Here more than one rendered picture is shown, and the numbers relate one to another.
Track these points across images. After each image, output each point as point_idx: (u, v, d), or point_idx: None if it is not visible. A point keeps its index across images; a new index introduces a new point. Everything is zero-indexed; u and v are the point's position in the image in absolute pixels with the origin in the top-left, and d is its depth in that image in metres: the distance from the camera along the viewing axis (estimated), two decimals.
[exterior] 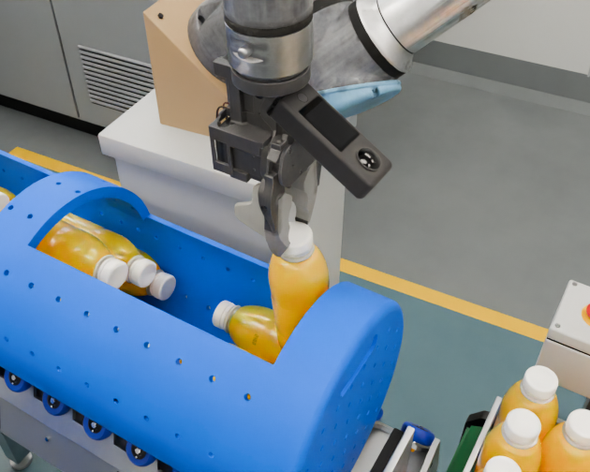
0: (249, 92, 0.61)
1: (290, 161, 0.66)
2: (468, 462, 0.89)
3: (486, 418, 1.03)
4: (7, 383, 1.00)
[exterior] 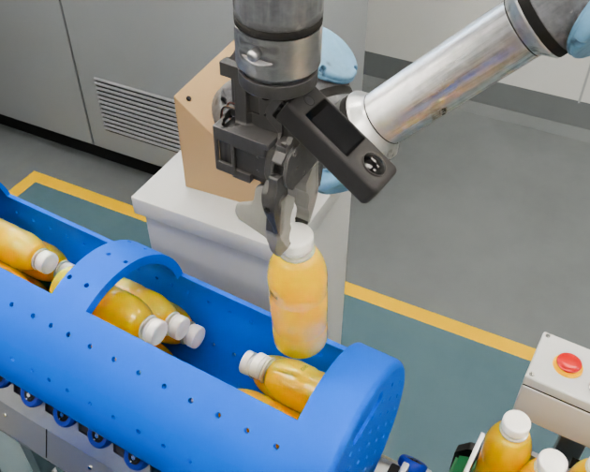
0: (257, 95, 0.61)
1: (295, 163, 0.66)
2: None
3: (472, 449, 1.18)
4: (55, 417, 1.15)
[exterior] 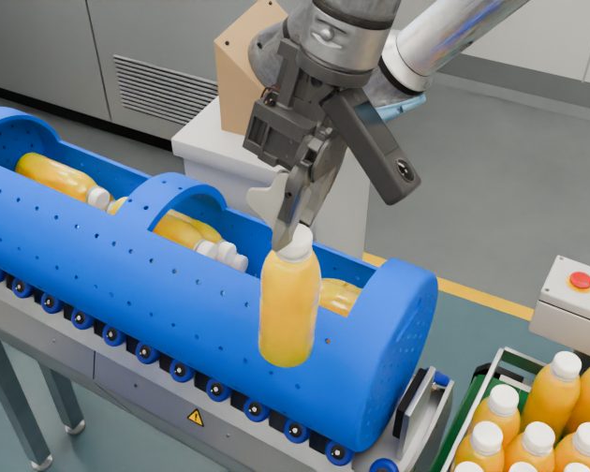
0: (315, 75, 0.62)
1: (326, 155, 0.67)
2: (477, 396, 1.13)
3: (490, 368, 1.27)
4: (104, 331, 1.25)
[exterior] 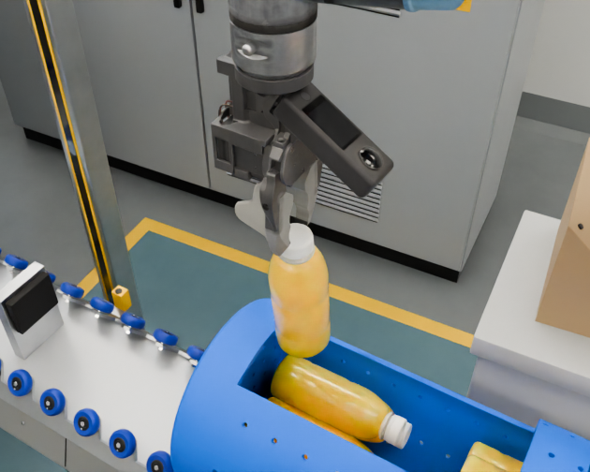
0: (253, 89, 0.61)
1: (292, 159, 0.66)
2: None
3: None
4: None
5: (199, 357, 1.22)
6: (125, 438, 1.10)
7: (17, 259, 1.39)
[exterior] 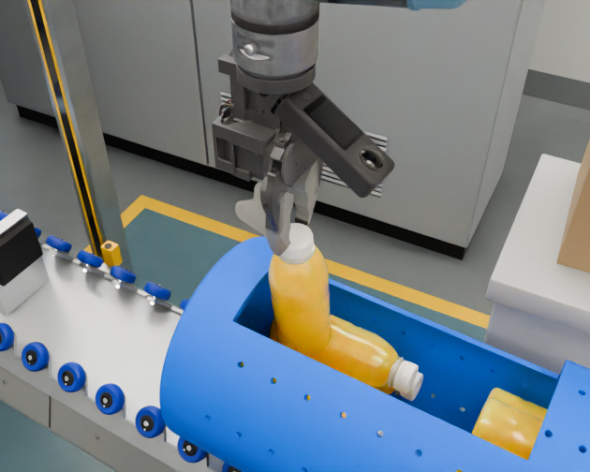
0: (255, 89, 0.61)
1: (293, 159, 0.66)
2: None
3: None
4: None
5: None
6: (112, 392, 1.01)
7: (0, 213, 1.30)
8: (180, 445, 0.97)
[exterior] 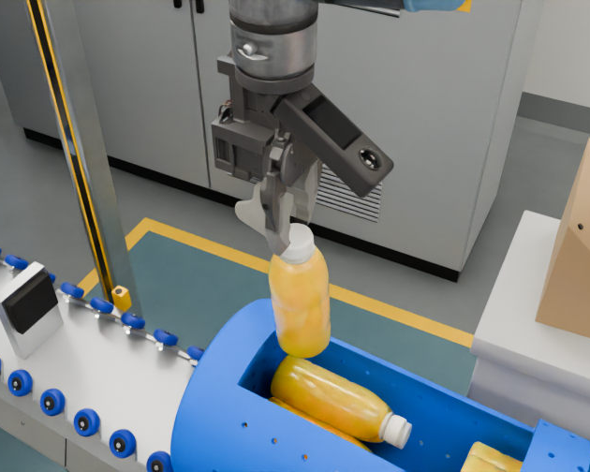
0: (253, 89, 0.61)
1: (292, 160, 0.66)
2: None
3: None
4: None
5: (199, 357, 1.22)
6: (125, 438, 1.10)
7: (17, 259, 1.39)
8: None
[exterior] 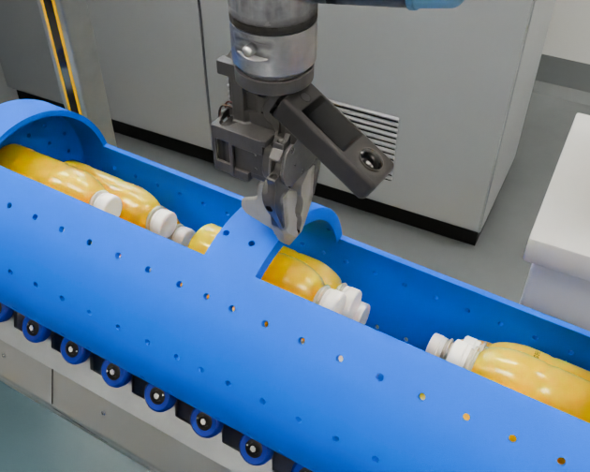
0: (253, 91, 0.61)
1: (292, 160, 0.66)
2: None
3: None
4: None
5: None
6: (122, 378, 0.94)
7: None
8: (197, 411, 0.90)
